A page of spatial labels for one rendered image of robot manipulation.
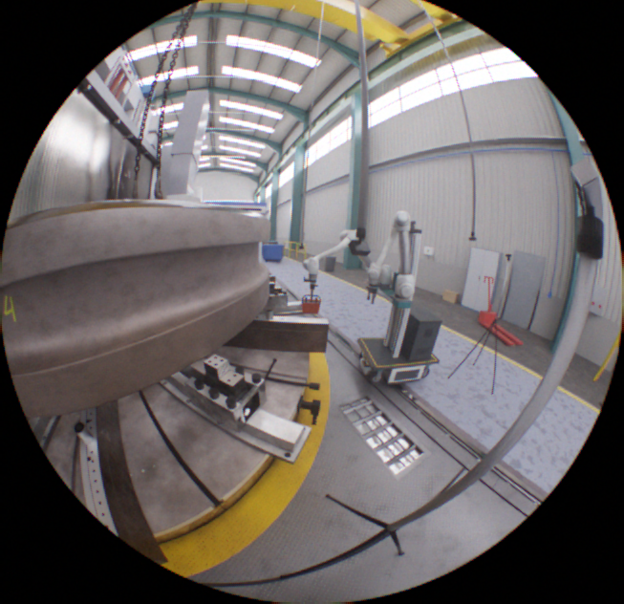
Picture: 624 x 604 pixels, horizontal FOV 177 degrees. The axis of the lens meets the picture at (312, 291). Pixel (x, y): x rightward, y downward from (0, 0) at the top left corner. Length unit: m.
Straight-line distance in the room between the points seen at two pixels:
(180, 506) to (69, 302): 1.18
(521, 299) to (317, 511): 6.83
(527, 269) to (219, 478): 7.42
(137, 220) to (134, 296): 0.39
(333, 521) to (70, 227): 2.06
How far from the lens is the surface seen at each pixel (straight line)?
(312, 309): 2.12
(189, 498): 1.43
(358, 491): 1.72
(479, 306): 6.95
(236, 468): 1.43
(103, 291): 1.15
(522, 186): 7.60
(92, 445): 1.39
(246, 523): 1.63
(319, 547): 1.60
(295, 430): 1.38
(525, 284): 7.07
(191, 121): 6.71
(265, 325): 2.22
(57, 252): 1.04
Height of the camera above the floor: 1.59
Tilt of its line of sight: 16 degrees down
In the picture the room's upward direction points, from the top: 4 degrees clockwise
